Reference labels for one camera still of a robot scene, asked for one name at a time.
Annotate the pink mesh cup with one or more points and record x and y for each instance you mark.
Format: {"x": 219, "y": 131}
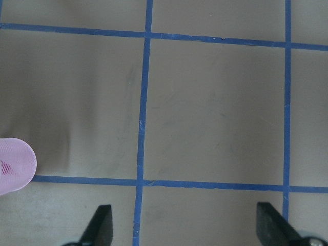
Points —
{"x": 18, "y": 164}

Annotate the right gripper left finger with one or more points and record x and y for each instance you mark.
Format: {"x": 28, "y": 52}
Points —
{"x": 100, "y": 228}

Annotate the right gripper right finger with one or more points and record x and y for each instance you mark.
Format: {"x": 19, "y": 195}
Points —
{"x": 272, "y": 228}

